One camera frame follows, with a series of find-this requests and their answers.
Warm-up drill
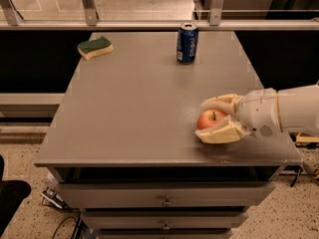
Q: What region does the blue soda can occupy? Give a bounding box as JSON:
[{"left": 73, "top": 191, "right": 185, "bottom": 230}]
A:
[{"left": 176, "top": 23, "right": 198, "bottom": 64}]

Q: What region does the middle grey drawer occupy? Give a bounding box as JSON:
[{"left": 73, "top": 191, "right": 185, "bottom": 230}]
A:
[{"left": 82, "top": 211, "right": 248, "bottom": 230}]

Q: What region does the green and yellow sponge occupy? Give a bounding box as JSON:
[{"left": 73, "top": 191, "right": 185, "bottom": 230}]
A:
[{"left": 78, "top": 36, "right": 113, "bottom": 61}]

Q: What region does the yellow wooden frame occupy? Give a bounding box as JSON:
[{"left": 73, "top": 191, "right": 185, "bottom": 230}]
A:
[{"left": 295, "top": 132, "right": 319, "bottom": 143}]

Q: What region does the grey drawer cabinet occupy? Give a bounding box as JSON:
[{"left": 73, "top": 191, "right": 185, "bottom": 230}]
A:
[{"left": 33, "top": 30, "right": 304, "bottom": 239}]

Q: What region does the metal railing frame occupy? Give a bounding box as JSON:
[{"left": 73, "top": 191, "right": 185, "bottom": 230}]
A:
[{"left": 0, "top": 0, "right": 319, "bottom": 31}]

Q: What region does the small device on floor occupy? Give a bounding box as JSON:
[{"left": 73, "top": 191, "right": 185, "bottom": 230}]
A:
[{"left": 42, "top": 187, "right": 67, "bottom": 209}]

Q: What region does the grey drawer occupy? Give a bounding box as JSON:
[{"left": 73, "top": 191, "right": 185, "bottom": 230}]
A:
[
  {"left": 98, "top": 229, "right": 232, "bottom": 239},
  {"left": 57, "top": 182, "right": 275, "bottom": 209},
  {"left": 82, "top": 211, "right": 248, "bottom": 230}
]

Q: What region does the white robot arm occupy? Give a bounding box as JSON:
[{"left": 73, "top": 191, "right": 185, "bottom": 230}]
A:
[{"left": 195, "top": 85, "right": 319, "bottom": 143}]

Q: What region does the bottom grey drawer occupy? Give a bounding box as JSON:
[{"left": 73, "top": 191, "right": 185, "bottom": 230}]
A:
[{"left": 98, "top": 229, "right": 232, "bottom": 239}]

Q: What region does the black chair part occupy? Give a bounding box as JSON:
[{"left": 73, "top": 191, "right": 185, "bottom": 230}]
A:
[{"left": 0, "top": 155, "right": 31, "bottom": 236}]

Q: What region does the red apple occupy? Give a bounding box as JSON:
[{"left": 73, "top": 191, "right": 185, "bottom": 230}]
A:
[{"left": 197, "top": 110, "right": 226, "bottom": 129}]

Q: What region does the top grey drawer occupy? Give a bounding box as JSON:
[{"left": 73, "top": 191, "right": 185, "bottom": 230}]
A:
[{"left": 57, "top": 182, "right": 275, "bottom": 209}]

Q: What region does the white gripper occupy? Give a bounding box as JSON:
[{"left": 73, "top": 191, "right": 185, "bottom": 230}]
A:
[{"left": 195, "top": 89, "right": 281, "bottom": 144}]

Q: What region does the black cable on floor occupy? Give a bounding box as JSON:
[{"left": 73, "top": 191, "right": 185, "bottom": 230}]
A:
[{"left": 51, "top": 214, "right": 84, "bottom": 239}]

